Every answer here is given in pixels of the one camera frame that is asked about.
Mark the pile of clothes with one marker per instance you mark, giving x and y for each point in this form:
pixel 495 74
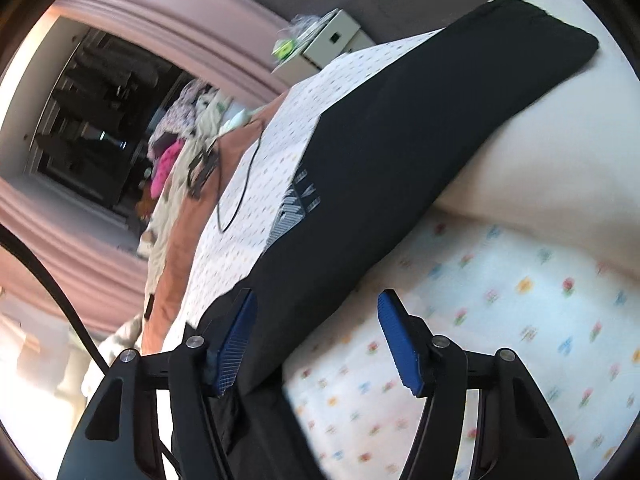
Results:
pixel 162 245

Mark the cream duvet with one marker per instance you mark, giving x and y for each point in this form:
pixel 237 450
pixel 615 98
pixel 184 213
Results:
pixel 560 135

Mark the green small item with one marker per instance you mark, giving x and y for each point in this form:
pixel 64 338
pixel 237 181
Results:
pixel 285 50

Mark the purple floral garment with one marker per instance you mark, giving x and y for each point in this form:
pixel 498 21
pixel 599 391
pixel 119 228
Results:
pixel 175 110

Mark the white floral printed blanket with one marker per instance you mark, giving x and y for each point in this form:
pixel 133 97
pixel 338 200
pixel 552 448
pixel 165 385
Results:
pixel 500 310

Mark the black pants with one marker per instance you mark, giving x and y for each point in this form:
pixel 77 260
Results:
pixel 400 135

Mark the pink curtain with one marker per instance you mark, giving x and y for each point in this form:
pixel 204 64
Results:
pixel 165 25

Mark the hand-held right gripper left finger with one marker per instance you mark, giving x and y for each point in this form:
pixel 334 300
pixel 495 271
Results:
pixel 235 345

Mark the dark glass window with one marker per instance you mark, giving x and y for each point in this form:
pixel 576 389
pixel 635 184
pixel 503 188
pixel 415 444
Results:
pixel 90 110

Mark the brown plush toy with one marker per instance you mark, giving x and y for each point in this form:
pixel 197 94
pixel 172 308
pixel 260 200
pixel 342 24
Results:
pixel 145 207

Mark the white bedside cabinet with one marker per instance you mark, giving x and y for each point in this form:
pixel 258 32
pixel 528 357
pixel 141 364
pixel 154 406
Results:
pixel 340 40

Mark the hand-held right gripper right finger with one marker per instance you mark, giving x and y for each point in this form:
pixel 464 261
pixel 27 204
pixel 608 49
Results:
pixel 400 345

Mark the orange-brown bed sheet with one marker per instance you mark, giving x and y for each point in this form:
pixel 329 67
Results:
pixel 185 240

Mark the pink garment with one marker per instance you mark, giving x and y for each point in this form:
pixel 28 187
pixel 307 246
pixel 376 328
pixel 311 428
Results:
pixel 167 165

